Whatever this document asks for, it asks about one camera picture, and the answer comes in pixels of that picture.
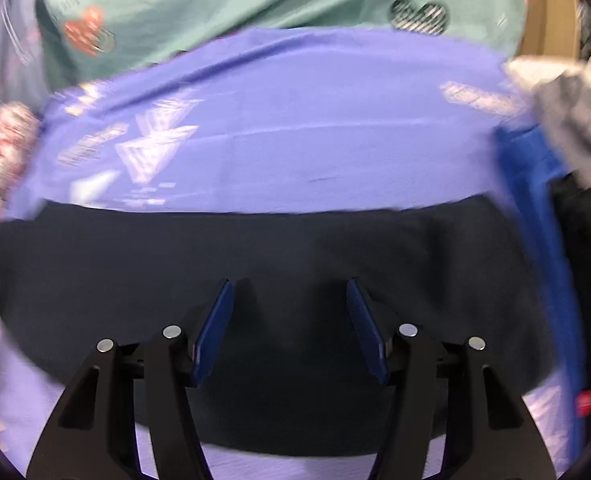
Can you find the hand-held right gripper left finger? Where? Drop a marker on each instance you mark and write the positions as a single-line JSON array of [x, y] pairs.
[[215, 330]]

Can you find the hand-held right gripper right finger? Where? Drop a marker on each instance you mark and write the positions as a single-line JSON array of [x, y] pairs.
[[370, 335]]

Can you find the navy pants with grey waistband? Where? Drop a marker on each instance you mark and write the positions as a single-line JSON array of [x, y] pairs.
[[300, 250]]

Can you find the blue garment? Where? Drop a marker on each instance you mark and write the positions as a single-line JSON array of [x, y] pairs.
[[540, 220]]

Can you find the black garment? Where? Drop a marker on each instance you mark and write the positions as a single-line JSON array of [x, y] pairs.
[[590, 260]]

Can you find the purple patterned bed sheet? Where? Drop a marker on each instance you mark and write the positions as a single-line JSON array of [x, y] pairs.
[[300, 110]]

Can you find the red floral quilt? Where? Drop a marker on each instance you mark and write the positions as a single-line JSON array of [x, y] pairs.
[[0, 160]]

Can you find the grey garment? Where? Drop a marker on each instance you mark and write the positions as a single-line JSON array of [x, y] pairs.
[[575, 110]]

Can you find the white cloth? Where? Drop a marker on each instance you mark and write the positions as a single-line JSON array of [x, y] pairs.
[[530, 70]]

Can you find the green heart print quilt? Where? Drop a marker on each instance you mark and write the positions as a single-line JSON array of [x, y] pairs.
[[275, 0]]

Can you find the grey plaid cloth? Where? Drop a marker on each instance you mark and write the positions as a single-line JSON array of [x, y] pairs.
[[10, 60]]

